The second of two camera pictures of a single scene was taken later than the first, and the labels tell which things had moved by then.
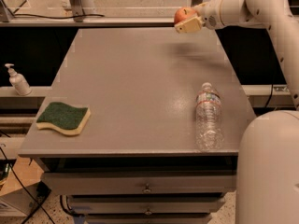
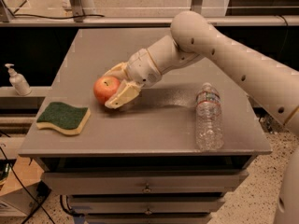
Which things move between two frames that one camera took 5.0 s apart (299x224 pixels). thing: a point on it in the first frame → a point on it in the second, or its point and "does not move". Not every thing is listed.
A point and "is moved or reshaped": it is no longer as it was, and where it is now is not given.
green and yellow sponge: (64, 118) does not move
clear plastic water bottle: (208, 119) does not move
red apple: (183, 13) is moved or reshaped
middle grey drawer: (146, 204) does not move
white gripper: (210, 15) → (140, 66)
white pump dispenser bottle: (18, 81) does not move
